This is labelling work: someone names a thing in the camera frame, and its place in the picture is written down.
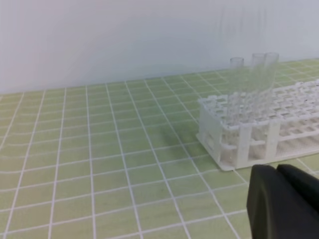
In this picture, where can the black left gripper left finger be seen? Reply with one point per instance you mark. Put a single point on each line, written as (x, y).
(262, 210)

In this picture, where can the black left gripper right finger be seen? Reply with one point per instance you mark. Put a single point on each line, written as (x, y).
(297, 194)

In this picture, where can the clear glass test tube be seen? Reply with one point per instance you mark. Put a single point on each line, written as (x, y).
(265, 84)

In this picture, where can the clear test tube far-left slot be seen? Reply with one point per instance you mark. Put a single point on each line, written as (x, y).
(233, 105)

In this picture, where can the white plastic test tube rack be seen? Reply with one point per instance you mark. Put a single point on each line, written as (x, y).
(291, 130)

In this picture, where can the green grid tablecloth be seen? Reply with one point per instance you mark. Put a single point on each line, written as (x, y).
(116, 161)

